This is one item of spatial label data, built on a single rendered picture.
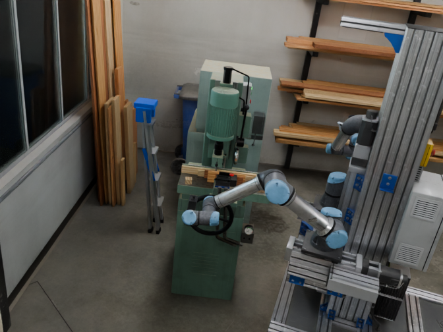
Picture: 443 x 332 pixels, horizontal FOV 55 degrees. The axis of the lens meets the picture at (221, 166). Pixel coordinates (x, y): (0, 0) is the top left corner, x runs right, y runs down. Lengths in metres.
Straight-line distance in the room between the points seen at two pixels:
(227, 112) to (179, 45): 2.46
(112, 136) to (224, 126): 1.54
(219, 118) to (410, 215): 1.21
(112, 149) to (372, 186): 2.36
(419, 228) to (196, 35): 3.29
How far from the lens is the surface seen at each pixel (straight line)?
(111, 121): 3.89
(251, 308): 3.24
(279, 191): 2.11
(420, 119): 2.39
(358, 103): 4.66
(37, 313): 3.21
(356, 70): 5.14
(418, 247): 2.64
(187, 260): 3.06
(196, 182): 2.80
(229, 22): 4.91
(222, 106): 2.60
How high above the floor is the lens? 2.21
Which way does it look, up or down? 25 degrees down
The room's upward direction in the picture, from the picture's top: 7 degrees clockwise
